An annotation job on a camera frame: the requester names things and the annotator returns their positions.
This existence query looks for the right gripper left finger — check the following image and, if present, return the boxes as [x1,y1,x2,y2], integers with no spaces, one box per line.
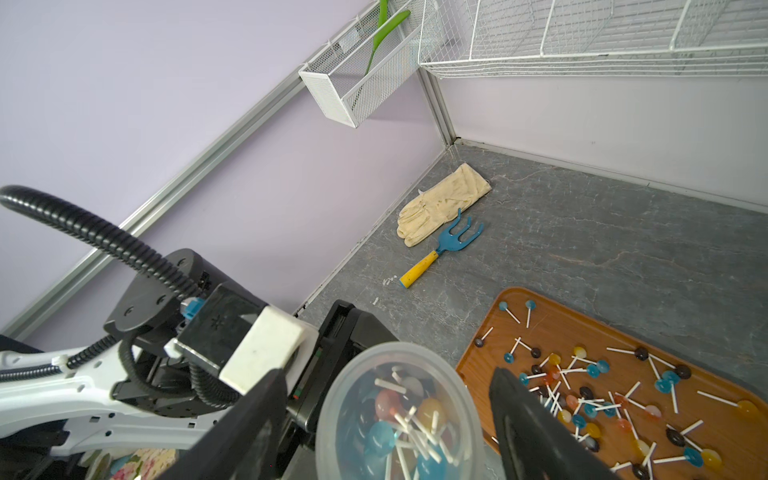
[160,369,287,479]

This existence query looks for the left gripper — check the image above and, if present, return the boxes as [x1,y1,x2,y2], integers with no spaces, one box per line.
[281,300,397,447]

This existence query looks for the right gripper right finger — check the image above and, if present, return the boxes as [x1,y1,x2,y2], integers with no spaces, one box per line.
[489,368,617,479]

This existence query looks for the clear jar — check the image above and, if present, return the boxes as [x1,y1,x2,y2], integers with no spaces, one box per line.
[315,342,485,479]

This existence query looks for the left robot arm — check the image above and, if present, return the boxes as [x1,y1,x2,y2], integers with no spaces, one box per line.
[1,185,394,479]

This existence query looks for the orange wooden tray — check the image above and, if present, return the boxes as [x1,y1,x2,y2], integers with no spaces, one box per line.
[457,287,767,479]

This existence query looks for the blue garden hand rake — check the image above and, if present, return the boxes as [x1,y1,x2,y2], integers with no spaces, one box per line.
[399,208,484,289]

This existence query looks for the beige work glove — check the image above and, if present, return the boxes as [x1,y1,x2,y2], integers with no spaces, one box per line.
[397,163,492,247]

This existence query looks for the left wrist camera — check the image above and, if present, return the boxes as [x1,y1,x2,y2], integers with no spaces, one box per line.
[164,282,319,395]

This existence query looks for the white mesh wall box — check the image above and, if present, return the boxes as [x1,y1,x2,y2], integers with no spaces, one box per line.
[298,1,424,128]

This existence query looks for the white wire wall basket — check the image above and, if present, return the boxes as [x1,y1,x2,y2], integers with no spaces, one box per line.
[419,0,767,78]

